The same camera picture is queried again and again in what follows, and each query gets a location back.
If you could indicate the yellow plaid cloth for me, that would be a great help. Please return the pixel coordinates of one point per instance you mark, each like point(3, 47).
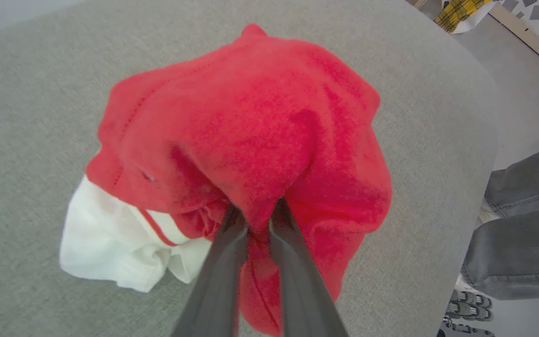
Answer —
point(459, 11)

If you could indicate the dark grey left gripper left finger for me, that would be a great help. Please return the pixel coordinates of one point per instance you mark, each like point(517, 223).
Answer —
point(218, 290)

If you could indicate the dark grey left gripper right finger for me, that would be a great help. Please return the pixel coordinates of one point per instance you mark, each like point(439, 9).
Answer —
point(297, 290)

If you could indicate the red shirt with white sleeves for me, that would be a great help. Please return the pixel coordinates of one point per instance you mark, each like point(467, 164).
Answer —
point(260, 117)

